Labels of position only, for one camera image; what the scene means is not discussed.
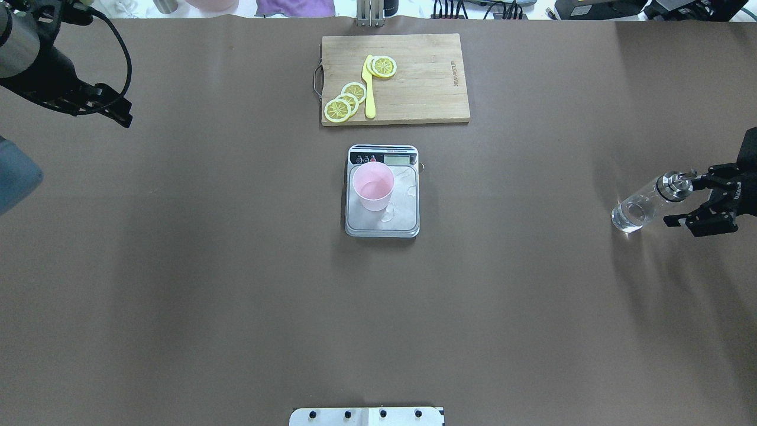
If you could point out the clear glass sauce bottle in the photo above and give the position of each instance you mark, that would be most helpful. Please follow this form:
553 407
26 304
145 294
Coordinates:
652 200

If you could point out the aluminium frame post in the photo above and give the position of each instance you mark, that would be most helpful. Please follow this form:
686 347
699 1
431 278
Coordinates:
370 13

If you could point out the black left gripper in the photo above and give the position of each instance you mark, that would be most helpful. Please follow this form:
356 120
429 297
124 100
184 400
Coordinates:
54 76

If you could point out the silver digital kitchen scale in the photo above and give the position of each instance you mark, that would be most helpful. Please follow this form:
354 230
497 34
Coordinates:
401 218

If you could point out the lemon slice far end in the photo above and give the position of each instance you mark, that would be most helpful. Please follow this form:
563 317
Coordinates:
382 66

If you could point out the purple cloth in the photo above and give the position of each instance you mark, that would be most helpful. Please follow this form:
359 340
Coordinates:
296 8

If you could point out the wooden cutting board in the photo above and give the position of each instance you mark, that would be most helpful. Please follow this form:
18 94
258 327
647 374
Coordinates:
429 86

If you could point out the pink plastic cup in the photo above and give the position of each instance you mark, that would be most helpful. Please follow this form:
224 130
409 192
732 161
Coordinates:
373 183

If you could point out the lemon slice middle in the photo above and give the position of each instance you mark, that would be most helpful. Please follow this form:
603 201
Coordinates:
352 100

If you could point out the yellow plastic knife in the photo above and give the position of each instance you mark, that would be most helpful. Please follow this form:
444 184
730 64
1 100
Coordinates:
367 77

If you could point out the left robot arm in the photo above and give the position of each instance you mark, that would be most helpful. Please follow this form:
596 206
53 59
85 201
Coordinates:
29 27

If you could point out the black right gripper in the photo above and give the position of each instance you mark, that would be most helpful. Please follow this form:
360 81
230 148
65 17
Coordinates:
744 193

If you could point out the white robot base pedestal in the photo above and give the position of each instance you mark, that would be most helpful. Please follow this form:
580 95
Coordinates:
380 415

